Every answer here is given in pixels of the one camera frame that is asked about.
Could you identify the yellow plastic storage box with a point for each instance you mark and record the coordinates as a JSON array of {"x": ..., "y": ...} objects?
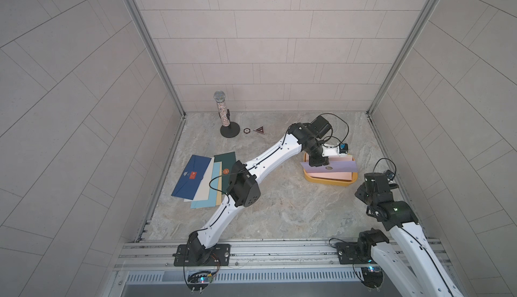
[{"x": 327, "y": 181}]

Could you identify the rhinestone microphone on black stand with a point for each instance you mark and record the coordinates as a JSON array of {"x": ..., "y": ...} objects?
[{"x": 228, "y": 129}]

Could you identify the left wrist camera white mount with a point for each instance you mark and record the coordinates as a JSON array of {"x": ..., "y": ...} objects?
[{"x": 340, "y": 150}]

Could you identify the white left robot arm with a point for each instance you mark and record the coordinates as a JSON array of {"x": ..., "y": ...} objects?
[{"x": 245, "y": 178}]

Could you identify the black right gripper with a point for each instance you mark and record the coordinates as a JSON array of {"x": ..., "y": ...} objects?
[{"x": 359, "y": 190}]

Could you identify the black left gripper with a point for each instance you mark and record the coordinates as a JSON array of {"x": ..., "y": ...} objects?
[{"x": 319, "y": 159}]

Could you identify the cream white envelope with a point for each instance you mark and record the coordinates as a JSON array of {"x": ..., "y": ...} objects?
[{"x": 203, "y": 190}]

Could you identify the light blue envelope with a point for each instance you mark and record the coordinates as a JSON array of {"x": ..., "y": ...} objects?
[{"x": 211, "y": 202}]

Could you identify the left green circuit board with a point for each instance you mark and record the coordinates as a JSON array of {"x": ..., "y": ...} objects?
[{"x": 199, "y": 281}]

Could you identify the pink envelope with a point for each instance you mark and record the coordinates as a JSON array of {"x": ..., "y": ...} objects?
[{"x": 338, "y": 176}]

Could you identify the navy blue envelope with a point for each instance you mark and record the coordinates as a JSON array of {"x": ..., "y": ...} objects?
[{"x": 191, "y": 177}]

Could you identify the beige tan envelope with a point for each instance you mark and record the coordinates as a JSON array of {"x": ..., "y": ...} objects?
[{"x": 218, "y": 183}]

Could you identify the dark green envelope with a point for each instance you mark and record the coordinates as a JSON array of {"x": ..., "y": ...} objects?
[{"x": 227, "y": 160}]

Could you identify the metal base rail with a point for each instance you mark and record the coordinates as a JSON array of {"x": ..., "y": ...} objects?
[{"x": 245, "y": 261}]

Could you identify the green circuit board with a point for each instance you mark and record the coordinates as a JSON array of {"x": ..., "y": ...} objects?
[
  {"x": 199, "y": 281},
  {"x": 372, "y": 277}
]

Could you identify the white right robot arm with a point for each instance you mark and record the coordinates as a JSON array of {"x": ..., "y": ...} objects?
[{"x": 405, "y": 256}]

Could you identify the right green circuit board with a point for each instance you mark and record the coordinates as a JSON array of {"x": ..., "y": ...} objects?
[{"x": 372, "y": 277}]

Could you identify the lavender purple envelope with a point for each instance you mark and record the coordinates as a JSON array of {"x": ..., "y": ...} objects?
[{"x": 336, "y": 164}]

